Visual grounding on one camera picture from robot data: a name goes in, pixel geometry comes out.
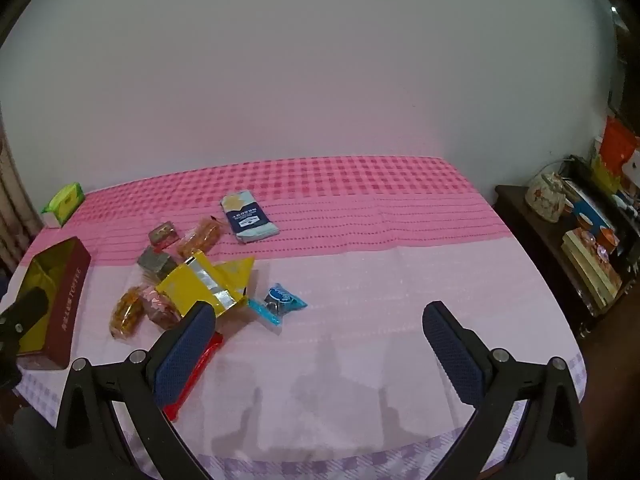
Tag small brown snack packet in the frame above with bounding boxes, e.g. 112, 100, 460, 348
148, 221, 179, 252

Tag clear orange biscuit packet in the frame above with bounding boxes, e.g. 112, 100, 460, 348
176, 216, 222, 257

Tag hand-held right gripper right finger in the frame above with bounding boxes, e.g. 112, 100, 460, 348
422, 301, 588, 480

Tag small grey snack packet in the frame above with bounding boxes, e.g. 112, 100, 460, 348
137, 246, 182, 282

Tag pink snack packet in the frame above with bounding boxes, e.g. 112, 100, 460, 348
139, 284, 182, 332

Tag orange paper bag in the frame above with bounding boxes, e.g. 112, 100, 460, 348
599, 116, 640, 183

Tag green tissue pack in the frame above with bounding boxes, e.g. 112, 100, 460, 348
41, 181, 87, 228

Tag gold metal tin box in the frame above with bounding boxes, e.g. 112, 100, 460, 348
15, 236, 92, 371

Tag beige patterned curtain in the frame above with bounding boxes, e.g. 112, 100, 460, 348
0, 105, 45, 273

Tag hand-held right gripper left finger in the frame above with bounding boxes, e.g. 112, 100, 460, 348
55, 301, 217, 480

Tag pink checked tablecloth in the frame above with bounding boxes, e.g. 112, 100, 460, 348
0, 156, 587, 480

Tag red snack packet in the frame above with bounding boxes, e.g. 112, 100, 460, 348
162, 331, 224, 421

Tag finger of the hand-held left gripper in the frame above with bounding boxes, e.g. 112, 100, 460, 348
0, 287, 51, 393

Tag dark blue snack packet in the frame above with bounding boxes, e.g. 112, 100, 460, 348
220, 191, 279, 244

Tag blue cookie packet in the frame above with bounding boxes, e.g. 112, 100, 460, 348
248, 282, 308, 329

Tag yellow foil snack packet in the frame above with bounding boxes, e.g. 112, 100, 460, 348
154, 252, 256, 319

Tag dark wooden side cabinet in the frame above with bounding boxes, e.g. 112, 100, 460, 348
494, 157, 640, 343

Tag clear orange nut-bar packet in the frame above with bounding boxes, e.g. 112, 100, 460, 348
109, 285, 147, 340

